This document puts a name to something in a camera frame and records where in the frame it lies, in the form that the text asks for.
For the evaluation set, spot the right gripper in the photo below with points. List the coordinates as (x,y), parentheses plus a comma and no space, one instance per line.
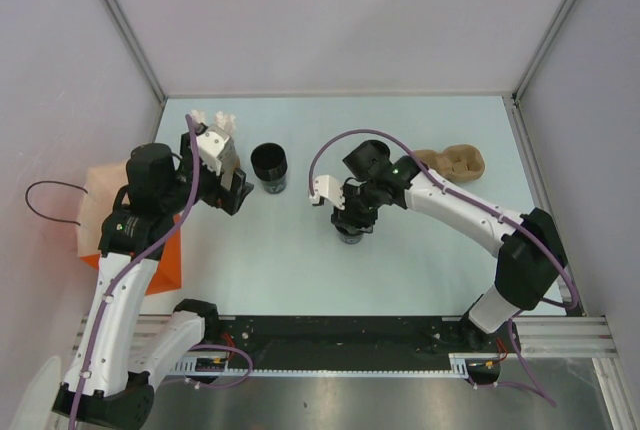
(349,216)

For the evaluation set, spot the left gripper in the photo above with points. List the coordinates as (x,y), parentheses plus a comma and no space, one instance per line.
(219,196)

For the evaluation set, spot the black cup lid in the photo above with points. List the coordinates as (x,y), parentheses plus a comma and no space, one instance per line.
(352,230)

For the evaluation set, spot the black smooth coffee cup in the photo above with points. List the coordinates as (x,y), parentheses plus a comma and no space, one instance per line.
(270,166)

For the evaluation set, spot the orange paper bag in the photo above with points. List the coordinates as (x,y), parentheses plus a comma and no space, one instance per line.
(106,225)

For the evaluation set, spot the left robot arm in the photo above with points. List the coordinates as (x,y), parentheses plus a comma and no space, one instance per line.
(107,384)

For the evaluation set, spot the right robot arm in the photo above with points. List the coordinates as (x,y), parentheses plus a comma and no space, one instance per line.
(528,251)

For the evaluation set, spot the grey straw holder cup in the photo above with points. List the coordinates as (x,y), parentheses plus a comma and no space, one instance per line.
(235,160)

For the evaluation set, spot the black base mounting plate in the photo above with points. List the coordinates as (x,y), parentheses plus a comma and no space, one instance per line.
(285,338)

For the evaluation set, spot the white cable duct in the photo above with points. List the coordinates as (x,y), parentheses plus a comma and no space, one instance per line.
(416,365)

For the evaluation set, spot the aluminium frame rail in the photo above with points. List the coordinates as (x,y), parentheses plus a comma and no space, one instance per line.
(565,337)

